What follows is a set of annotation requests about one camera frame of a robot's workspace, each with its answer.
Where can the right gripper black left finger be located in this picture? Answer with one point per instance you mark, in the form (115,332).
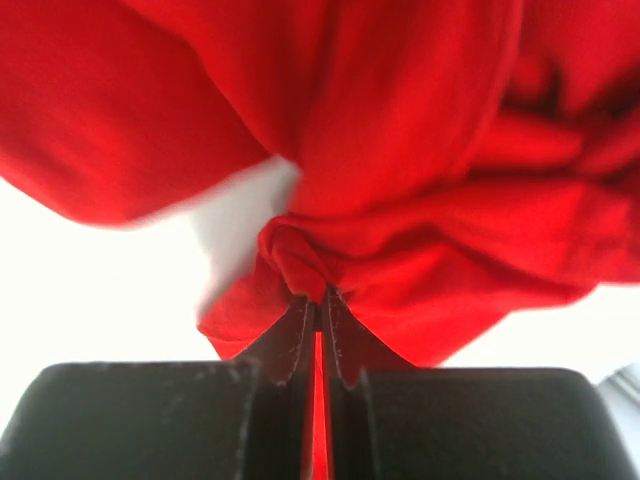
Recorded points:
(246,418)

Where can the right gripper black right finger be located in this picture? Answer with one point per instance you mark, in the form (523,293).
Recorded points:
(388,419)

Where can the red t-shirt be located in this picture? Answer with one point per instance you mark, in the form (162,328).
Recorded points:
(460,160)

